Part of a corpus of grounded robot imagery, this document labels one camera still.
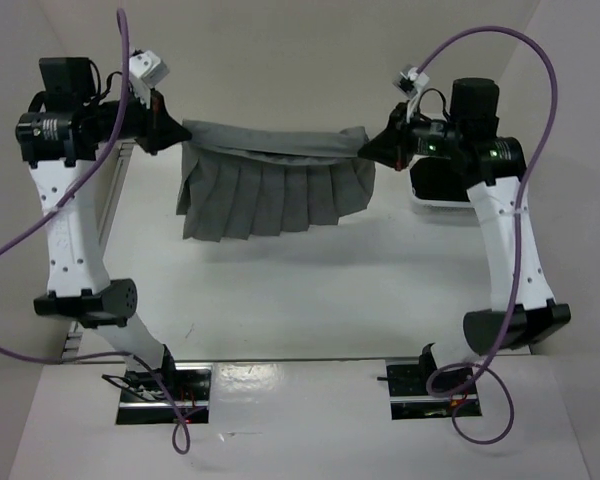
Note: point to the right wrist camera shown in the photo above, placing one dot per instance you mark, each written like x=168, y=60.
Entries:
x=412, y=83

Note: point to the white plastic basket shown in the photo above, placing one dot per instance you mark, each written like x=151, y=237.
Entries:
x=452, y=206

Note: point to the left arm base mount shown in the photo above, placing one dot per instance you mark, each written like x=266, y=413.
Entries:
x=143, y=402

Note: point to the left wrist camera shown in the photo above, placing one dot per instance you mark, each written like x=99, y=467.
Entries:
x=146, y=71

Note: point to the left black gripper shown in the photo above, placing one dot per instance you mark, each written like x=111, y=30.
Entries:
x=159, y=128

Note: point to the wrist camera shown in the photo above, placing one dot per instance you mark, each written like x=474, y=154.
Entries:
x=412, y=83
x=146, y=71

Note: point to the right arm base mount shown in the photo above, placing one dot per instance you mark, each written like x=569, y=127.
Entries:
x=409, y=400

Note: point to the black folded skirt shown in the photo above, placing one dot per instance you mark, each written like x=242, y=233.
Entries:
x=433, y=180

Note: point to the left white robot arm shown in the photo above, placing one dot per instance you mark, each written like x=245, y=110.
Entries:
x=64, y=128

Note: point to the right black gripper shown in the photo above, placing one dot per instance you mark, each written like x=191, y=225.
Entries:
x=392, y=146

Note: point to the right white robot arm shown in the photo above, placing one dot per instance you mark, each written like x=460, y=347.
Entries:
x=491, y=170

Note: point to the grey skirt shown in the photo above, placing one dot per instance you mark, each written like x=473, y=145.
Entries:
x=238, y=182

